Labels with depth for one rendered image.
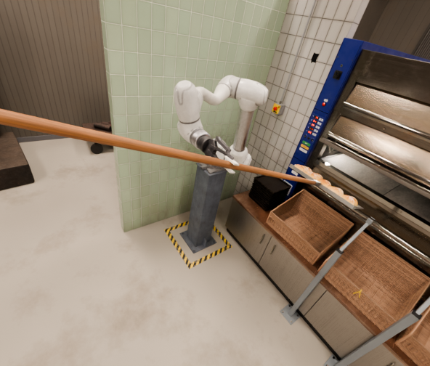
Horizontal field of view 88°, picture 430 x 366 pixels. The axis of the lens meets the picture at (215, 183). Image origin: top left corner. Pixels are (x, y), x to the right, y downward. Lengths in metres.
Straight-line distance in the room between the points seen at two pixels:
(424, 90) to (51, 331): 3.12
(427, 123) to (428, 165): 0.28
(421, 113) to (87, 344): 2.86
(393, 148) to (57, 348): 2.85
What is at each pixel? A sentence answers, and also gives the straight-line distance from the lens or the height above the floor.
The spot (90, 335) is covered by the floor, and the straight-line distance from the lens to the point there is 2.27.
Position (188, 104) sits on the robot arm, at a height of 1.77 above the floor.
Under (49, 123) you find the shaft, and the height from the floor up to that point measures 1.83.
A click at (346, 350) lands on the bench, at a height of 0.22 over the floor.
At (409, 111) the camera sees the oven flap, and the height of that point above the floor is 1.81.
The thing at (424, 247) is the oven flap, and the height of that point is 1.02.
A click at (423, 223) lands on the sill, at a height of 1.17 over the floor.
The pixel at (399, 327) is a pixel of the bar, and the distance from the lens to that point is 1.93.
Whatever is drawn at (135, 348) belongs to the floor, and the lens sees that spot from 2.18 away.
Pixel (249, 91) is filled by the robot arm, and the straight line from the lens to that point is 1.52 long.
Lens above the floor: 2.07
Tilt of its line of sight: 35 degrees down
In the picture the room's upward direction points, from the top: 12 degrees clockwise
